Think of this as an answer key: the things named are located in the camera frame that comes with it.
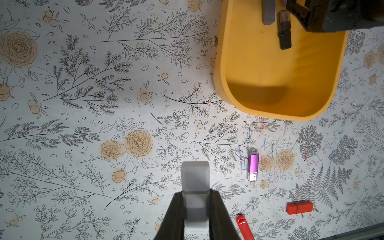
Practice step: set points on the black usb flash drive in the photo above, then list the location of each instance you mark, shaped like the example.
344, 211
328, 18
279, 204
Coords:
284, 29

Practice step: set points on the white usb flash drive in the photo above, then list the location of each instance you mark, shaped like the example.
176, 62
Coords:
196, 196

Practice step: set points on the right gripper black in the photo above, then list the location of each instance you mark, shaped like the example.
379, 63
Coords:
337, 15

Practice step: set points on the yellow plastic storage box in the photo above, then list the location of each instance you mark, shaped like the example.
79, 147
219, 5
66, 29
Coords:
256, 76

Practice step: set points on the grey usb flash drive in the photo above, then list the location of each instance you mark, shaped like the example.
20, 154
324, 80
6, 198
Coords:
268, 12

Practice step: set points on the red rectangular usb flash drive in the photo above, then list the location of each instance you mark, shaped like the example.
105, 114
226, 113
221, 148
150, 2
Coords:
300, 207

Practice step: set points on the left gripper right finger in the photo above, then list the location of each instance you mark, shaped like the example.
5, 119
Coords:
220, 223

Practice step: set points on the purple usb flash drive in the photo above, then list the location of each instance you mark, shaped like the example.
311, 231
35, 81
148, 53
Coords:
253, 165

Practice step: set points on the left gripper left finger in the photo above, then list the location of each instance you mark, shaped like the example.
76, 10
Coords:
173, 224

